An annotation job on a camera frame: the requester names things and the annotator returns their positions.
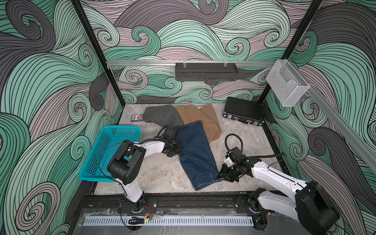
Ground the black right corner post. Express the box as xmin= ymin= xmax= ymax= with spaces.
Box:
xmin=258 ymin=0 xmax=323 ymax=104

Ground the black hard case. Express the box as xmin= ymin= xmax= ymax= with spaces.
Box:
xmin=223 ymin=97 xmax=264 ymax=126

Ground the small playing card box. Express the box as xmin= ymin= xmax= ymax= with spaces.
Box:
xmin=131 ymin=114 xmax=144 ymax=122

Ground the teal plastic basket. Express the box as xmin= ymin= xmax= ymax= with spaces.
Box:
xmin=79 ymin=125 xmax=142 ymax=182

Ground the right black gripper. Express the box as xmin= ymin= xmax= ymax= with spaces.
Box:
xmin=215 ymin=163 xmax=240 ymax=181

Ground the white slotted cable duct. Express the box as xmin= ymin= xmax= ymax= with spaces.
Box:
xmin=83 ymin=215 xmax=254 ymax=227

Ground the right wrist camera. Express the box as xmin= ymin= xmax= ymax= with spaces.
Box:
xmin=224 ymin=147 xmax=247 ymax=167

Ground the blue denim skirt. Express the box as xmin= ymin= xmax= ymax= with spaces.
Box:
xmin=175 ymin=121 xmax=221 ymax=191

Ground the clear plastic wall bin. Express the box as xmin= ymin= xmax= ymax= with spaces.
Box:
xmin=266 ymin=59 xmax=310 ymax=107

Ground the grey dotted skirt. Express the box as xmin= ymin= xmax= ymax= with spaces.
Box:
xmin=143 ymin=104 xmax=184 ymax=127

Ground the aluminium rail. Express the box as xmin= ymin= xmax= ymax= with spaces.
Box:
xmin=292 ymin=63 xmax=376 ymax=171
xmin=106 ymin=60 xmax=275 ymax=67

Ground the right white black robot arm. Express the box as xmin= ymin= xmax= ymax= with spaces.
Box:
xmin=218 ymin=146 xmax=340 ymax=235

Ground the aluminium right rail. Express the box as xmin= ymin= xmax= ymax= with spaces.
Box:
xmin=292 ymin=63 xmax=376 ymax=171

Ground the black left corner post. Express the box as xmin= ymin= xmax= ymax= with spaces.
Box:
xmin=71 ymin=0 xmax=126 ymax=109

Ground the aluminium back rail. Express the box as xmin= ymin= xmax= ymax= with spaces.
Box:
xmin=106 ymin=60 xmax=275 ymax=67

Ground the black perforated wall shelf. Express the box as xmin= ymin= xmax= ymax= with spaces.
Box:
xmin=175 ymin=63 xmax=239 ymax=84

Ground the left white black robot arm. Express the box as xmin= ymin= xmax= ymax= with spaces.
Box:
xmin=99 ymin=125 xmax=183 ymax=211

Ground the black corner post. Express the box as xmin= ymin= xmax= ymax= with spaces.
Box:
xmin=258 ymin=0 xmax=323 ymax=104
xmin=71 ymin=0 xmax=126 ymax=109

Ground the tan brown skirt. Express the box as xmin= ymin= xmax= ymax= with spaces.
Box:
xmin=176 ymin=104 xmax=221 ymax=143

